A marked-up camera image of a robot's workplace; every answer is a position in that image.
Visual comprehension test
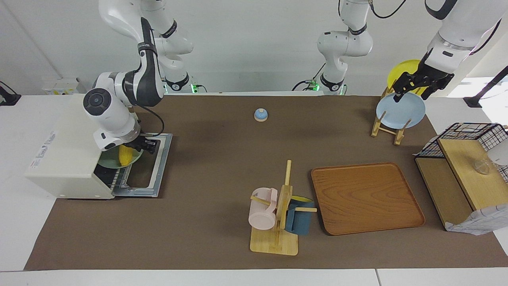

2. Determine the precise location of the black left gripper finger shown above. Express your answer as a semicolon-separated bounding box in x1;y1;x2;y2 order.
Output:
393;73;418;103
421;81;445;100

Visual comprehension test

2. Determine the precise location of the oven door with handle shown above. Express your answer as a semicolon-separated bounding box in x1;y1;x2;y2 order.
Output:
112;133;173;198

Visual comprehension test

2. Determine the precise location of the light green plate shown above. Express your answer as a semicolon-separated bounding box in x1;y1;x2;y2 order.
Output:
97;145;144;170

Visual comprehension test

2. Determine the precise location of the white toaster oven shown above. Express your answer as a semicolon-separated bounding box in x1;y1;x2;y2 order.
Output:
25;94;173;199

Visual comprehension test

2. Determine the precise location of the yellow plate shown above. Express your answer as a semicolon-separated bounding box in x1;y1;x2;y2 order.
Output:
387;60;423;95

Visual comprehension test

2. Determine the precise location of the light blue plate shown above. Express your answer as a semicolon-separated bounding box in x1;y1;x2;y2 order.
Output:
376;93;426;129

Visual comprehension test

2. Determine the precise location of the wooden plate rack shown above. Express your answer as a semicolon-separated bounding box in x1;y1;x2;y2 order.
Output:
371;87;412;146

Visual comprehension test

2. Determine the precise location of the brown table mat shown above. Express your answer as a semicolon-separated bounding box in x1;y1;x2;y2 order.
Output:
24;95;508;271

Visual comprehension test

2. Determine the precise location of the wooden shelf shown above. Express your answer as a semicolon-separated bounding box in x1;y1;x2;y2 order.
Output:
415;138;508;231

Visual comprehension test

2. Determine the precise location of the clear glass cup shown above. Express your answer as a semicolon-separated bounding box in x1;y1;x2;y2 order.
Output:
472;159;493;175

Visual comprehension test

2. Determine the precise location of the white power box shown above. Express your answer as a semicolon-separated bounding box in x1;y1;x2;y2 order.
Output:
42;77;80;96

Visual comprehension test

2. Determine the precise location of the brown wooden tray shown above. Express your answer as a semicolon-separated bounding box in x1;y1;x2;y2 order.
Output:
311;162;425;236

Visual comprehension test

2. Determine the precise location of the pink mug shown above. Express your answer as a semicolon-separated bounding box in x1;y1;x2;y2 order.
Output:
248;187;278;230

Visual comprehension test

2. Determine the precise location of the wooden mug tree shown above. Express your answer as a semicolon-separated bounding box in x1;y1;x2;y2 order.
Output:
250;160;318;256

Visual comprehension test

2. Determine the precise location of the dark blue mug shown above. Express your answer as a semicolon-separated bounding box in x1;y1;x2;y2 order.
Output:
285;196;315;236

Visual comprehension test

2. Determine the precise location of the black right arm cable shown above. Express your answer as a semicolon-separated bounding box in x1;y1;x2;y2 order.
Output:
135;105;165;137

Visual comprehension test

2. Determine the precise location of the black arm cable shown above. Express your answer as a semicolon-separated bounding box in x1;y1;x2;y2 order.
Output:
470;16;501;56
135;105;165;137

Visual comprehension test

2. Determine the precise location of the metal oven wire rack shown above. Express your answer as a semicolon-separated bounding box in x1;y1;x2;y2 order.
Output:
95;163;132;190

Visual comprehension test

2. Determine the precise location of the black camera stand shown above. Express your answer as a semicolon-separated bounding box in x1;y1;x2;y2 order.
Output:
464;66;508;108

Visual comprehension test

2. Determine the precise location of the black wire basket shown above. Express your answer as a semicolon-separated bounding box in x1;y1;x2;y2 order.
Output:
415;122;508;183

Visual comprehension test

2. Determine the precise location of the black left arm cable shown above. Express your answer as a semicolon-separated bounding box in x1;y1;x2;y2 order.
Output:
470;16;501;56

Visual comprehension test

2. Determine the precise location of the black clamp mount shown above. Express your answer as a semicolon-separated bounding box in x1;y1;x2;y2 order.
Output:
0;81;21;106

